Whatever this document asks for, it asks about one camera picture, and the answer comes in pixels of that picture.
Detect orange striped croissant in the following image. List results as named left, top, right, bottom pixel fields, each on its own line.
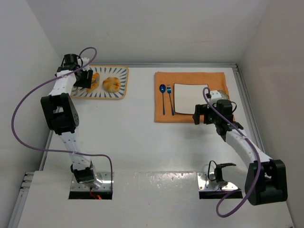
left=86, top=73, right=100, bottom=93

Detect small floral sauce dish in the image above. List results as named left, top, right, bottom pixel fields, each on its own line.
left=218, top=90, right=229, bottom=100

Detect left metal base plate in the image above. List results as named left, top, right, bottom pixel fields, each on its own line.
left=70, top=172, right=114, bottom=192

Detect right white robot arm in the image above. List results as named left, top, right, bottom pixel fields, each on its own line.
left=192, top=99, right=288, bottom=206

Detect blue metal fork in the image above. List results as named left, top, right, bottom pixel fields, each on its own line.
left=167, top=85, right=174, bottom=116

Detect metal base plate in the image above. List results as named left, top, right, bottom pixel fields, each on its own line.
left=70, top=172, right=114, bottom=192
left=197, top=172, right=238, bottom=192

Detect white square plate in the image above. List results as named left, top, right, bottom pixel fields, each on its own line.
left=173, top=83, right=208, bottom=114

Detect blue metal spoon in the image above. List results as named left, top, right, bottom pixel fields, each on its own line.
left=159, top=84, right=166, bottom=115

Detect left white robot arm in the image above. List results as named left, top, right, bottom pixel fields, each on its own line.
left=40, top=54, right=98, bottom=188

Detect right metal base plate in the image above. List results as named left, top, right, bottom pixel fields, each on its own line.
left=197, top=172, right=238, bottom=192

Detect round golden bread roll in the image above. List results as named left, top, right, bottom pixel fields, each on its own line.
left=102, top=77, right=121, bottom=93

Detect silver metal tongs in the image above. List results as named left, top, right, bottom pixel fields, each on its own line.
left=72, top=81, right=99, bottom=93

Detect blue patterned rectangular tray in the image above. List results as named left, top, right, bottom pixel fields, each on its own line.
left=71, top=65, right=129, bottom=100

